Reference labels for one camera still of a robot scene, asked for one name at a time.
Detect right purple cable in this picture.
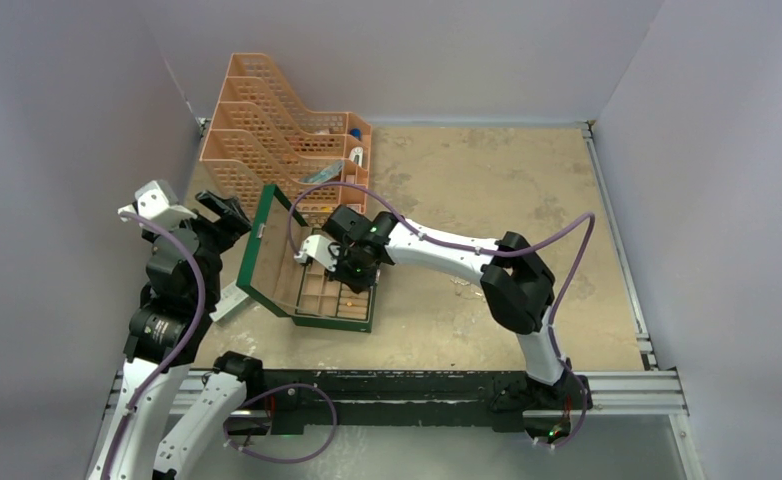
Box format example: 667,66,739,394
286,182,596,452

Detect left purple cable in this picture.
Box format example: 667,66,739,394
99,211,207,480

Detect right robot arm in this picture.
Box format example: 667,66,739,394
321,206,568,407

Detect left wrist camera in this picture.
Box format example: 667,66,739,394
117,179,198,231

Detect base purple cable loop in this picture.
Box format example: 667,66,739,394
223,384,336,465

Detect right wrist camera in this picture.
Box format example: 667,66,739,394
294,234,341,271

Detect peach mesh file organizer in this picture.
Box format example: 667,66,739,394
199,53,372,226

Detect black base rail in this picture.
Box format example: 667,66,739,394
242,369,594,439

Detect white paper card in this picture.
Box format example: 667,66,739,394
211,281,251,323

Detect silver stapler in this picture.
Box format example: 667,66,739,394
349,147,365,167

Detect green jewelry box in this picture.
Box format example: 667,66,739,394
236,184,375,333

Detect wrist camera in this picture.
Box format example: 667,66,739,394
294,234,341,271
117,179,198,231

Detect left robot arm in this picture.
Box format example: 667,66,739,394
89,181,265,479

